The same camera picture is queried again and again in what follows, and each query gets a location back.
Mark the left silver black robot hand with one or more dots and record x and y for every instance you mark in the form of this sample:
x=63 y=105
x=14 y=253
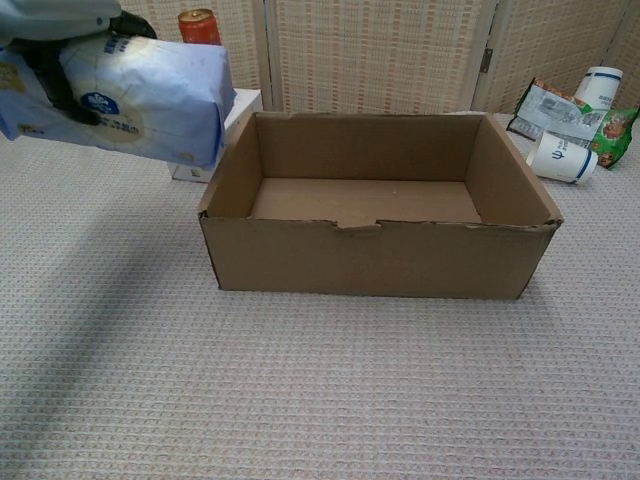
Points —
x=65 y=75

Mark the blue white pouch bag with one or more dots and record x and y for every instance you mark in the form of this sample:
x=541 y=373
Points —
x=130 y=100

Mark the cardboard box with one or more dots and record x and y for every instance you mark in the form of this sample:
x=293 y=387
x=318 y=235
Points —
x=380 y=200

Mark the orange drink can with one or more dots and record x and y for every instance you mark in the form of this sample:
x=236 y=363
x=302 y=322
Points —
x=200 y=27

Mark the white red product box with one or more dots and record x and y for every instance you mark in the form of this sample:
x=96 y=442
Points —
x=235 y=125

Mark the woven folding screen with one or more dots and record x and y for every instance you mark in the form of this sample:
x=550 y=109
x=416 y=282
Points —
x=380 y=55

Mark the beige woven tablecloth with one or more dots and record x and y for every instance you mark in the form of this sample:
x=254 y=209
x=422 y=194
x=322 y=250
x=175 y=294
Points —
x=320 y=350

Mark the white paper cup blue band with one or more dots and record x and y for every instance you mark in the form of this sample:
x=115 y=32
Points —
x=599 y=87
x=562 y=159

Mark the green snack bag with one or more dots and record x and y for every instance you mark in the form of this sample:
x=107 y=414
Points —
x=575 y=125

